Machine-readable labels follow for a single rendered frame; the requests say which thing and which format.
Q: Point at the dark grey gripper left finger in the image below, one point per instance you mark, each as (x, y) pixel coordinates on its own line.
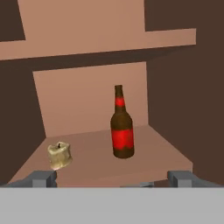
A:
(40, 178)

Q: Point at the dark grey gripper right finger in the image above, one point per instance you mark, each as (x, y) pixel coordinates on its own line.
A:
(182, 178)

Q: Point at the brown beer bottle red label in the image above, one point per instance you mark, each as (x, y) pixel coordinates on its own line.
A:
(122, 132)

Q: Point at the brown wooden cabinet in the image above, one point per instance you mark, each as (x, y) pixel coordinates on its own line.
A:
(96, 67)

